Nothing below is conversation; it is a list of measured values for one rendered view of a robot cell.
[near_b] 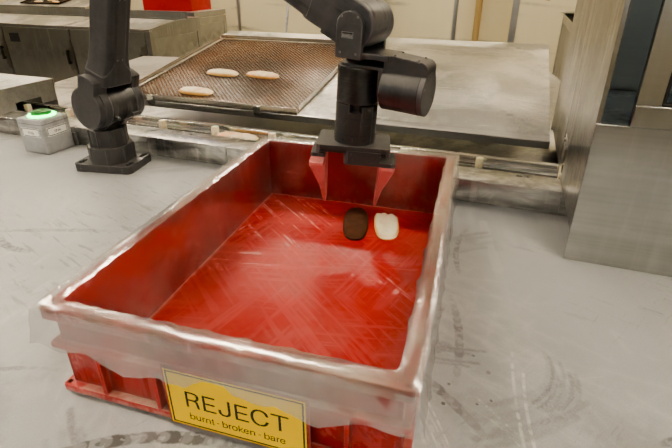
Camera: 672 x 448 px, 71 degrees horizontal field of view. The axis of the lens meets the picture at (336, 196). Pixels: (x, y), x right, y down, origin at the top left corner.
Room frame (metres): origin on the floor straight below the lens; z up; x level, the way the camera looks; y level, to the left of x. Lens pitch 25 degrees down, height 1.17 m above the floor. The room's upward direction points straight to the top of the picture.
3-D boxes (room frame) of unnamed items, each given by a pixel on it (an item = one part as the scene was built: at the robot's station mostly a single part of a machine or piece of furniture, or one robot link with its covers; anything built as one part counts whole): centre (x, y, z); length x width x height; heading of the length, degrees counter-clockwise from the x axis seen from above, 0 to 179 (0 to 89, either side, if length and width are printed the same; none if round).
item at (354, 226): (0.63, -0.03, 0.83); 0.10 x 0.04 x 0.01; 175
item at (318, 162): (0.64, 0.00, 0.91); 0.07 x 0.07 x 0.09; 85
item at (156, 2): (4.68, 1.47, 0.93); 0.51 x 0.36 x 0.13; 74
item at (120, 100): (0.88, 0.43, 0.94); 0.09 x 0.05 x 0.10; 62
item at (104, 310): (0.49, 0.03, 0.87); 0.49 x 0.34 x 0.10; 164
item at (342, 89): (0.63, -0.04, 1.04); 0.07 x 0.06 x 0.07; 62
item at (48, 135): (0.99, 0.63, 0.84); 0.08 x 0.08 x 0.11; 70
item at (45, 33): (4.65, 2.55, 0.51); 3.00 x 1.26 x 1.03; 70
